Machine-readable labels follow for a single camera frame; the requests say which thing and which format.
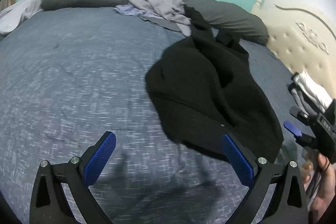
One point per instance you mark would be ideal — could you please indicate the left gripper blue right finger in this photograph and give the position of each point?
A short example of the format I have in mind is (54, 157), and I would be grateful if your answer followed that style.
(288, 202)

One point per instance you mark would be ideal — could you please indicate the person's right hand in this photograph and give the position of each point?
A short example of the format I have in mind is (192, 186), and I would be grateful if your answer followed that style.
(326, 189)

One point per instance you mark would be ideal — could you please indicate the blue patterned bed cover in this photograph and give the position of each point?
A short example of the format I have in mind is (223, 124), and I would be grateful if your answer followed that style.
(68, 76)

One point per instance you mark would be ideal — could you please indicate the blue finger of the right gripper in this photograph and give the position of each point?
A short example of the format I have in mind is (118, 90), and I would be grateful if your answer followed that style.
(292, 129)

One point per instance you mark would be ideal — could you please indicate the black garment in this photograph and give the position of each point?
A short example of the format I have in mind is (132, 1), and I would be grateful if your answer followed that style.
(202, 88)

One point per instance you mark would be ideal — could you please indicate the light grey crumpled clothing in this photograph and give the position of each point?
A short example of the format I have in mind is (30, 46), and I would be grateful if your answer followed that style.
(170, 10)

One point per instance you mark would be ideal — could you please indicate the dark grey long pillow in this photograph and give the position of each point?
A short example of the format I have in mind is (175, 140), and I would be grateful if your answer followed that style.
(222, 15)

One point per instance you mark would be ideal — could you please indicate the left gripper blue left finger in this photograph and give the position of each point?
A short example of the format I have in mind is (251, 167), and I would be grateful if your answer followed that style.
(48, 201)

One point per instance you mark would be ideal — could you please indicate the stack of folded clothes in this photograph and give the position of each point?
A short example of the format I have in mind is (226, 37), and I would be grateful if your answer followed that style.
(310, 97)

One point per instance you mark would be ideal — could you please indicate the white sheet at bedside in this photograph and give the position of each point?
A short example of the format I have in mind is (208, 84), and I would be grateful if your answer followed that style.
(14, 15)

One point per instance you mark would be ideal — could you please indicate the cream tufted headboard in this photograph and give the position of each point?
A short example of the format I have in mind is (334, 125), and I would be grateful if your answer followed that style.
(302, 38)

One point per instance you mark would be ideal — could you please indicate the lavender blue cloth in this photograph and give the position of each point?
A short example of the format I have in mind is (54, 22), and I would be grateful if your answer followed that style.
(131, 10)

